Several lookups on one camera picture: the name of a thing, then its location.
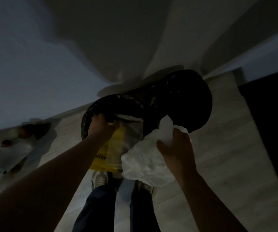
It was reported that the person's left hand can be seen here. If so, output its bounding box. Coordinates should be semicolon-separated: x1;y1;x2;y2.
87;113;120;142

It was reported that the person's right hand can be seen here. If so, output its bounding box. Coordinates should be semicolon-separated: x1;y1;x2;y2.
156;128;197;185

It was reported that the yellow plastic packet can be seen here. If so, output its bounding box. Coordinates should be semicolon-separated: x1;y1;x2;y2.
89;123;144;173

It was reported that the white plastic bag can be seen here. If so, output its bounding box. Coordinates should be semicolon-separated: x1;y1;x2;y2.
121;115;193;187

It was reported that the black garbage bag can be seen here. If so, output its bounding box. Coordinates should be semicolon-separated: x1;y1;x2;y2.
81;69;213;140

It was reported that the person's left forearm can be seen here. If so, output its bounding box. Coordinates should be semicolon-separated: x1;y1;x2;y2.
0;136;110;232

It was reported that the person's right forearm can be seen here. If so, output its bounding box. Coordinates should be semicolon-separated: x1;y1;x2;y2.
181;170;248;232

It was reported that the person's right grey sneaker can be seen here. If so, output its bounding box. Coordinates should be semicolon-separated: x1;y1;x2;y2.
135;180;155;195

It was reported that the person's grey sneaker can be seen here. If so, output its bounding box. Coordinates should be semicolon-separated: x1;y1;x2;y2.
91;169;109;190
135;180;155;195

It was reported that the person's left grey sneaker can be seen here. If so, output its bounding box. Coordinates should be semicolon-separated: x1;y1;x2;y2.
91;169;109;190

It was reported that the person's right leg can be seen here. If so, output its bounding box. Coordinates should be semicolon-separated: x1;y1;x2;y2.
129;187;162;232

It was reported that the person's leg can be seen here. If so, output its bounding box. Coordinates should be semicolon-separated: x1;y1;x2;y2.
129;187;162;232
72;184;117;232

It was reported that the person's left leg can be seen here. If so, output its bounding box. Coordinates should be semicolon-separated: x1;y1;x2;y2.
72;184;117;232

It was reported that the dark cabinet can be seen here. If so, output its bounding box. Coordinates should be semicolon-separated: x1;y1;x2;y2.
238;68;278;213

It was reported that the white bag with brown items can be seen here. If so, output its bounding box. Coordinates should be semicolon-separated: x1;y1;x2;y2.
0;119;52;177

